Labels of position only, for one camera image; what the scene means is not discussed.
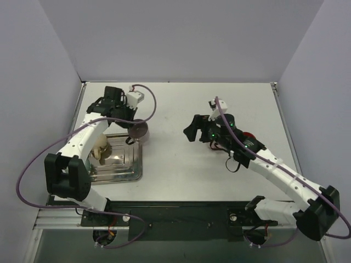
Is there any red mug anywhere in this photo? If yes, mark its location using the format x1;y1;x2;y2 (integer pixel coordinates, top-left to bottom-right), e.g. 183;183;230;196
243;131;256;139

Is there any lilac mug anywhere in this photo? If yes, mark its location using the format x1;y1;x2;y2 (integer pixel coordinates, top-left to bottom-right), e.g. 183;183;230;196
125;123;150;145

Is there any beige round mug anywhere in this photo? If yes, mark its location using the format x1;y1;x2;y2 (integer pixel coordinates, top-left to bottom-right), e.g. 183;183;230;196
90;134;108;160

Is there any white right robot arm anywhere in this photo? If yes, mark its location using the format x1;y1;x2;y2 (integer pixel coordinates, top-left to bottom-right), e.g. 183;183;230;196
183;114;340;241

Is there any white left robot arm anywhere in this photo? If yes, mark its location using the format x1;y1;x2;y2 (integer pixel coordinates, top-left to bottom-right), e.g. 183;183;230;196
44;84;195;226

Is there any metal tray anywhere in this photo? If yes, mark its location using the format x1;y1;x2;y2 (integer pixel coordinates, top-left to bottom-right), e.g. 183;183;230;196
88;133;143;185

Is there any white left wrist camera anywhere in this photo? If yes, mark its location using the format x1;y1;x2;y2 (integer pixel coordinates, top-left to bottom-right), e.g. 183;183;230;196
126;91;144;110

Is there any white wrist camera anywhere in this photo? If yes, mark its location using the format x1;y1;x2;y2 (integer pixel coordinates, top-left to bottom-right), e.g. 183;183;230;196
126;91;144;110
208;99;228;121

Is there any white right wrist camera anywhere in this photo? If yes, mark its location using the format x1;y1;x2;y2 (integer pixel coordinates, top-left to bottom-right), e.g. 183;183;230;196
208;99;228;121

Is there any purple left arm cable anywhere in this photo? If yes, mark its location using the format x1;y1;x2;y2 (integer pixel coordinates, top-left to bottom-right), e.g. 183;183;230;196
15;84;157;249

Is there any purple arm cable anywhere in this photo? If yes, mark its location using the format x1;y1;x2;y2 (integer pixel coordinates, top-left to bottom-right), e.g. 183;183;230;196
15;84;157;249
214;95;351;238

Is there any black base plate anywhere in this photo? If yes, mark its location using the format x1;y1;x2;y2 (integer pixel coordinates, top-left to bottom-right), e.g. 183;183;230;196
81;201;278;242

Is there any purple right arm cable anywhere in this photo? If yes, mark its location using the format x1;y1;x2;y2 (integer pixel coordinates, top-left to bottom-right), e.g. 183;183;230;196
214;95;351;238

